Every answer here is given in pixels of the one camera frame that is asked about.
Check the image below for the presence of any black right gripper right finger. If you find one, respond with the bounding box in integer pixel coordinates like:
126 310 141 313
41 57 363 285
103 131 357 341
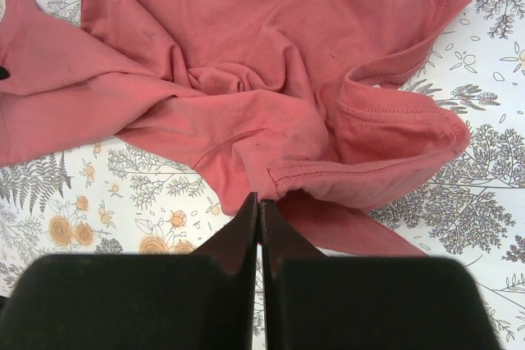
259 200 500 350

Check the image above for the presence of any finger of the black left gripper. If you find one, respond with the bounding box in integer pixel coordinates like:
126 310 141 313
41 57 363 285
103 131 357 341
0 66 10 80

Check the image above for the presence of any salmon pink t-shirt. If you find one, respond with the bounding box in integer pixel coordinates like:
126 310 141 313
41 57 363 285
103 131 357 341
1 0 470 256

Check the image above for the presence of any floral patterned table mat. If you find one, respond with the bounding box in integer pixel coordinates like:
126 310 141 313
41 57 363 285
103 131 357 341
1 0 524 349

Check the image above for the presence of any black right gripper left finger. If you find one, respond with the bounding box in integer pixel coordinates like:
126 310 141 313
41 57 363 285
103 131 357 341
1 194 258 349

